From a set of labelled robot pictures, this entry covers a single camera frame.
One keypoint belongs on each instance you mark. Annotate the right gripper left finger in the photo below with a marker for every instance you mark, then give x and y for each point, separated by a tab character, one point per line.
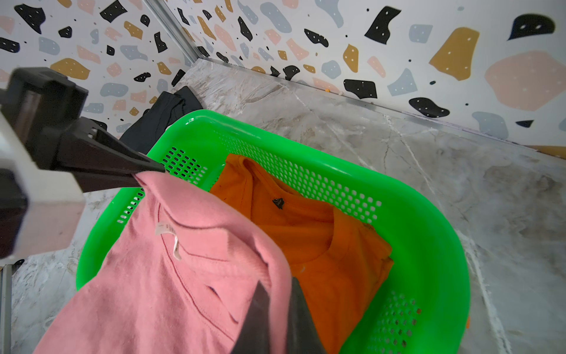
254	336

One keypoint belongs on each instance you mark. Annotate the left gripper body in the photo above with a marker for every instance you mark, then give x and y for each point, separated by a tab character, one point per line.
42	106

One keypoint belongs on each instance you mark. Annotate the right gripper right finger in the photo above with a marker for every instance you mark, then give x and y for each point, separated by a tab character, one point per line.
302	336

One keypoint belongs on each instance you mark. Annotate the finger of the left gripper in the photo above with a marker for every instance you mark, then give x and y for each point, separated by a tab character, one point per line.
86	147
91	182

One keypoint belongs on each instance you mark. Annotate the orange t-shirt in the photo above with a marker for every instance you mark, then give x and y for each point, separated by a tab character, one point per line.
340	262

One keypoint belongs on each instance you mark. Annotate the black t-shirt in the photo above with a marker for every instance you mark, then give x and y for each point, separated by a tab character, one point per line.
168	109

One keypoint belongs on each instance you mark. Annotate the pink t-shirt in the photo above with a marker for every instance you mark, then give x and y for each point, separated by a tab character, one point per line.
180	279

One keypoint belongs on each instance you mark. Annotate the green plastic basket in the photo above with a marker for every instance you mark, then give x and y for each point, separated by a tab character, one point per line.
423	306

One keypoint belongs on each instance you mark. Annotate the left corner aluminium post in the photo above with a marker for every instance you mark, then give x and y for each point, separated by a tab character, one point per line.
173	28

